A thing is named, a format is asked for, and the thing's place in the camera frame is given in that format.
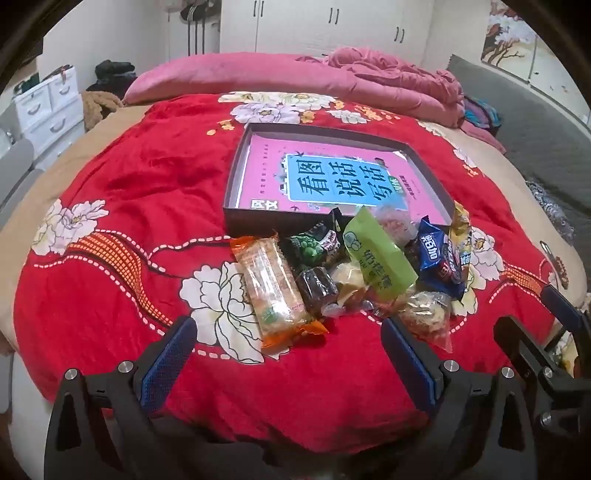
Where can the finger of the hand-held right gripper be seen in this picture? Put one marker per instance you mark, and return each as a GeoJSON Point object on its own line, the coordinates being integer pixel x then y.
{"type": "Point", "coordinates": [517, 337]}
{"type": "Point", "coordinates": [563, 302]}

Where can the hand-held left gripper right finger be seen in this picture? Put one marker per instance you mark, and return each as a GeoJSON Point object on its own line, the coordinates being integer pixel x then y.
{"type": "Point", "coordinates": [411, 369]}

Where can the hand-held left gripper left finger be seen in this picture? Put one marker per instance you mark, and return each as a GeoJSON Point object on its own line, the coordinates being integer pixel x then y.
{"type": "Point", "coordinates": [171, 355]}

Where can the clear large pastry packet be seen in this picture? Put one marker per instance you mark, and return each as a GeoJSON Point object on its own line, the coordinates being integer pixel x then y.
{"type": "Point", "coordinates": [425, 316]}

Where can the small square pastry packet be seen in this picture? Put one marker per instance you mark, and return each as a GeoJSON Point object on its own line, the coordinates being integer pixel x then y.
{"type": "Point", "coordinates": [348, 286]}

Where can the blue cookie packet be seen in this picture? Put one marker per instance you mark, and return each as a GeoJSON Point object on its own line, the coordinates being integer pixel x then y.
{"type": "Point", "coordinates": [436, 258]}

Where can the light green snack packet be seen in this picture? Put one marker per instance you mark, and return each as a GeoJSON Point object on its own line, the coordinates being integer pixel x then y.
{"type": "Point", "coordinates": [374, 258]}

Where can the orange wafer packet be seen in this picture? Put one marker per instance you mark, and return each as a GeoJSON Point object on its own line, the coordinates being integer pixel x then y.
{"type": "Point", "coordinates": [272, 295]}

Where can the yellow cake packet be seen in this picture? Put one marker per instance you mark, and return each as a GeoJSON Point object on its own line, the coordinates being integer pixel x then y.
{"type": "Point", "coordinates": [461, 230]}

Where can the brown candy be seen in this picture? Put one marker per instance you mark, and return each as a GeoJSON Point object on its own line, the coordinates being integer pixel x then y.
{"type": "Point", "coordinates": [316, 286]}

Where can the clear nut candy packet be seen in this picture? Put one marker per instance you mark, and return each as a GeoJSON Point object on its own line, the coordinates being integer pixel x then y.
{"type": "Point", "coordinates": [392, 224]}

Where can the black green pea snack packet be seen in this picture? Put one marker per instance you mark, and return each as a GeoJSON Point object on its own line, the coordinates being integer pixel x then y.
{"type": "Point", "coordinates": [307, 249]}

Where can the dark shallow cardboard box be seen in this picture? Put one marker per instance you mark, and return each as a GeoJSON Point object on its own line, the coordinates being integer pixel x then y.
{"type": "Point", "coordinates": [258, 221]}

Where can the grey patterned cloth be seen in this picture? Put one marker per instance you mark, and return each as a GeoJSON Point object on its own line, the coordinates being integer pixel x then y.
{"type": "Point", "coordinates": [551, 210]}

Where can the red floral blanket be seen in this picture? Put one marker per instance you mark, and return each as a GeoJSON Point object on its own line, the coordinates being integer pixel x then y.
{"type": "Point", "coordinates": [138, 184]}

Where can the pink cloth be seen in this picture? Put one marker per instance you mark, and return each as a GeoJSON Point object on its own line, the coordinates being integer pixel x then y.
{"type": "Point", "coordinates": [485, 136]}

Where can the grey padded headboard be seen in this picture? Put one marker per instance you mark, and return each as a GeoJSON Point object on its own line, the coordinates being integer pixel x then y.
{"type": "Point", "coordinates": [531, 115]}

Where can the colourful striped cloth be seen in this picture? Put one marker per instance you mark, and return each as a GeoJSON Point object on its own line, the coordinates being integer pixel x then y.
{"type": "Point", "coordinates": [482, 115]}

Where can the pink book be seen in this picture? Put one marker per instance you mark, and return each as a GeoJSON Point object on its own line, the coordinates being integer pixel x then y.
{"type": "Point", "coordinates": [268, 170]}

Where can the beige bed sheet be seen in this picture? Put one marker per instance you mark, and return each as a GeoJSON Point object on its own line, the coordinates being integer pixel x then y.
{"type": "Point", "coordinates": [55, 175]}

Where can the brown plush blanket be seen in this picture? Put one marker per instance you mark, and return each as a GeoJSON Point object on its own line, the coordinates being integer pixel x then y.
{"type": "Point", "coordinates": [99, 108]}

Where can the pink crumpled quilt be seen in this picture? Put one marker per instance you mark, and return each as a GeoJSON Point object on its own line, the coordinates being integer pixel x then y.
{"type": "Point", "coordinates": [415, 87]}

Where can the white drawer cabinet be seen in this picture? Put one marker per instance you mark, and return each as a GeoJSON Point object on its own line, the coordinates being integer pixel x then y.
{"type": "Point", "coordinates": [46, 115]}

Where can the black clothes pile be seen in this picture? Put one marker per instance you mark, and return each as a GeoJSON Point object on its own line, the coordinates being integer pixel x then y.
{"type": "Point", "coordinates": [111, 76]}

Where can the hanging bags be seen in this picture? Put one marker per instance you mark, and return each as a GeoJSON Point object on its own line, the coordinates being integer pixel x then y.
{"type": "Point", "coordinates": [196, 27]}

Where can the white wardrobe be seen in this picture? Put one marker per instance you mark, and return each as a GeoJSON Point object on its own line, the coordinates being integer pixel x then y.
{"type": "Point", "coordinates": [323, 27]}

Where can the floral wall picture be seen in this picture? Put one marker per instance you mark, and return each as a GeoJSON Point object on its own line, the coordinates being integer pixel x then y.
{"type": "Point", "coordinates": [508, 37]}

